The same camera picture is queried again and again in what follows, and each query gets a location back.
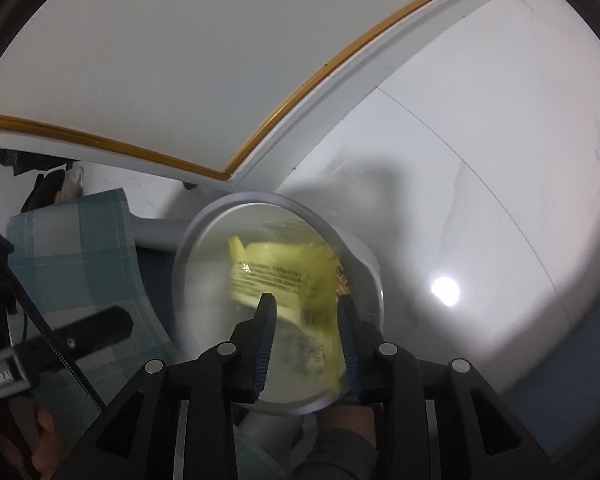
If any grey round trash bin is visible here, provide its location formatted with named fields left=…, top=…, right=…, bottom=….
left=171, top=191, right=385, bottom=416

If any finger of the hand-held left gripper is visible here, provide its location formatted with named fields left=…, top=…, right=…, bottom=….
left=10, top=305, right=134, bottom=368

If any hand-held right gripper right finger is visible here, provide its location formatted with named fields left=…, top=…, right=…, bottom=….
left=336, top=294, right=556, bottom=480

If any yellow plastic bag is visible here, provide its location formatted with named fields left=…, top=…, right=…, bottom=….
left=227, top=235, right=348, bottom=391

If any green checked tablecloth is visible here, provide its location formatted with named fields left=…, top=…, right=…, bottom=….
left=5, top=187, right=291, bottom=480

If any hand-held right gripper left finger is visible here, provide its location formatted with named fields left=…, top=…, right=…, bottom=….
left=55, top=292, right=278, bottom=480

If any person's left hand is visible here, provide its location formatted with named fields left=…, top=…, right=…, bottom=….
left=0, top=400, right=58, bottom=480

